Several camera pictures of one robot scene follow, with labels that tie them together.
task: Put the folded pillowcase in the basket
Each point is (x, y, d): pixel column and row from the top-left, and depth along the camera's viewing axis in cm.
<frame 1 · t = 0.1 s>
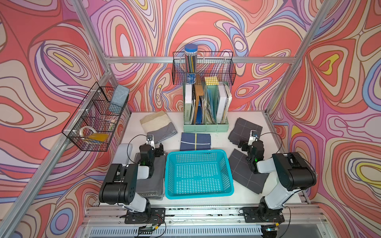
left hand: (154, 143, 94), fingers open
right hand: (248, 140, 96), fingers open
teal plastic basket: (193, 173, 90), on the table
grey folded pillowcase: (154, 187, 83), point 2 cm above the table
navy folded cloth yellow stripe: (195, 141, 103), point 2 cm above the table
beige grey folded cloth: (159, 125, 113), point 2 cm above the table
dark grey checked cloth rear: (242, 131, 109), point 2 cm above the table
dark grey checked cloth front: (242, 174, 88), point 2 cm above the table
green desktop file organizer: (206, 107, 95), point 23 cm above the table
grey blue sponge block: (119, 96, 83), point 35 cm above the table
white flat tin box: (124, 154, 99), on the table
white book in organizer: (222, 104, 99), point 22 cm above the table

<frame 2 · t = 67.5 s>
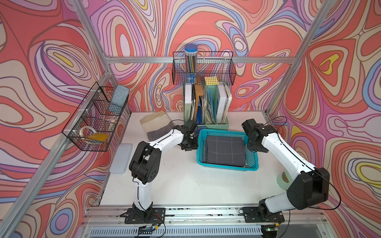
left hand: (197, 148, 92), fingers open
right hand: (260, 150, 81), fingers open
dark grey checked cloth rear: (224, 150, 93), point 6 cm above the table
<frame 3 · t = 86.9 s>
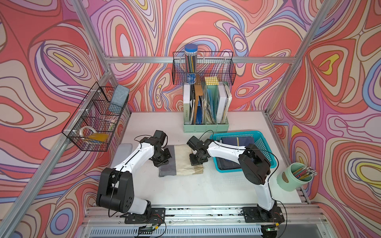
left hand: (170, 161, 85), fingers closed
right hand: (195, 166, 91), fingers closed
beige grey folded cloth: (179, 164, 91), point 3 cm above the table
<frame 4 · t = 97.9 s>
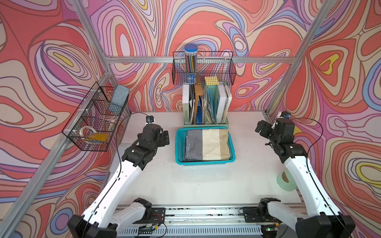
left hand: (159, 133, 75), fingers open
right hand: (265, 129, 77), fingers open
teal plastic basket: (180, 145, 100), point 3 cm above the table
beige grey folded cloth: (204, 145, 95), point 7 cm above the table
